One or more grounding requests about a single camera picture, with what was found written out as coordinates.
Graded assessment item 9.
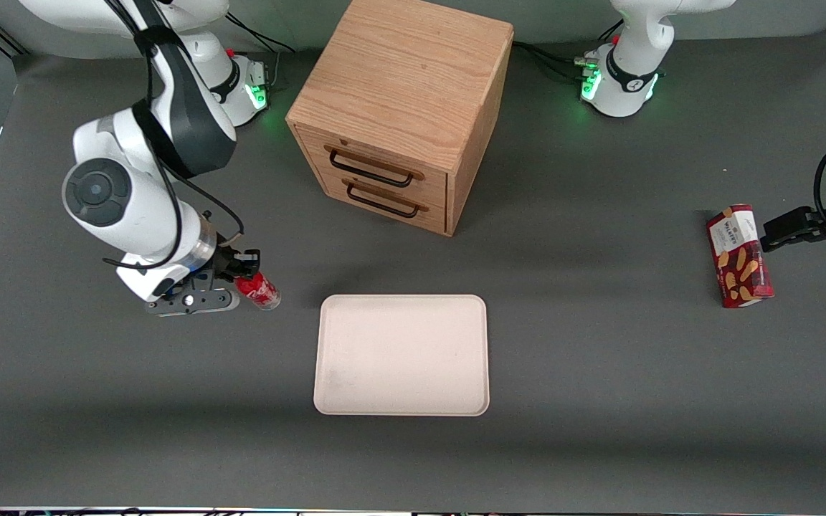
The narrow wooden drawer front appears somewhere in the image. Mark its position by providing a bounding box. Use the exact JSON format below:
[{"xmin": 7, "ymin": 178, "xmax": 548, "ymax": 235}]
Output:
[{"xmin": 313, "ymin": 166, "xmax": 450, "ymax": 237}]

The black right base cable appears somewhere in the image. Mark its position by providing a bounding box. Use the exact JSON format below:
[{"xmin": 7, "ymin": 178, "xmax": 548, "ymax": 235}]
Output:
[{"xmin": 224, "ymin": 13, "xmax": 298, "ymax": 94}]

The black left base cable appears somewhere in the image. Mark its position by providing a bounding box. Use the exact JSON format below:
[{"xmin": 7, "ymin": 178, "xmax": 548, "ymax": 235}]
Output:
[{"xmin": 512, "ymin": 20, "xmax": 626, "ymax": 82}]

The short black drawer handle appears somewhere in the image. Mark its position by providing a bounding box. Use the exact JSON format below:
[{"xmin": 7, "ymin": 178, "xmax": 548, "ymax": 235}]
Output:
[{"xmin": 342, "ymin": 179, "xmax": 429, "ymax": 219}]

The red coke bottle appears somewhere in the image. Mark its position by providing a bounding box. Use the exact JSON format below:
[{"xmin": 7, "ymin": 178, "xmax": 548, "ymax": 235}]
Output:
[{"xmin": 234, "ymin": 271, "xmax": 283, "ymax": 312}]

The wooden two-drawer cabinet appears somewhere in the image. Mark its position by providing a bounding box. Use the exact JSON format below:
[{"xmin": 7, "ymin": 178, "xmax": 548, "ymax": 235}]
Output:
[{"xmin": 285, "ymin": 0, "xmax": 515, "ymax": 238}]

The black base cable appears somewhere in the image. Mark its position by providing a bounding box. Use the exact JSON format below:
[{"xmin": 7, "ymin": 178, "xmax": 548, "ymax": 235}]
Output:
[
  {"xmin": 512, "ymin": 20, "xmax": 626, "ymax": 82},
  {"xmin": 224, "ymin": 13, "xmax": 298, "ymax": 94}
]

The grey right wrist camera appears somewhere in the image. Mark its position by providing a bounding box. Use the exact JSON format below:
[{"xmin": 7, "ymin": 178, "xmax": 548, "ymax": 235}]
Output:
[{"xmin": 145, "ymin": 286, "xmax": 240, "ymax": 317}]

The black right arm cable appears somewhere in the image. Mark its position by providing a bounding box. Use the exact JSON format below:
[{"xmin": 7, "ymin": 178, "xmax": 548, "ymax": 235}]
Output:
[{"xmin": 102, "ymin": 0, "xmax": 246, "ymax": 272}]

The red shortbread biscuit box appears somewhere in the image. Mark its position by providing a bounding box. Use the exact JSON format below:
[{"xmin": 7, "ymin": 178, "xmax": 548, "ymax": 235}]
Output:
[{"xmin": 706, "ymin": 204, "xmax": 776, "ymax": 310}]

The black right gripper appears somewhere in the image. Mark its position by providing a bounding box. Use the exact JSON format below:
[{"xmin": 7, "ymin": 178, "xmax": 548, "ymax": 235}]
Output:
[{"xmin": 203, "ymin": 242, "xmax": 263, "ymax": 289}]

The beige rectangular tray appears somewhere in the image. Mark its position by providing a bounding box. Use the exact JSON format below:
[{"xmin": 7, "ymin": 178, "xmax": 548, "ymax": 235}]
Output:
[{"xmin": 313, "ymin": 294, "xmax": 491, "ymax": 417}]

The long black drawer handle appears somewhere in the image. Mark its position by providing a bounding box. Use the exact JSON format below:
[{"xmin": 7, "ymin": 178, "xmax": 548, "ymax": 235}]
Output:
[{"xmin": 324, "ymin": 143, "xmax": 426, "ymax": 189}]

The wide wooden drawer front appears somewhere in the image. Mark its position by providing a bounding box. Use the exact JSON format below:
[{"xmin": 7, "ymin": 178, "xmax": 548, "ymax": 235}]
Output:
[{"xmin": 295, "ymin": 125, "xmax": 450, "ymax": 209}]

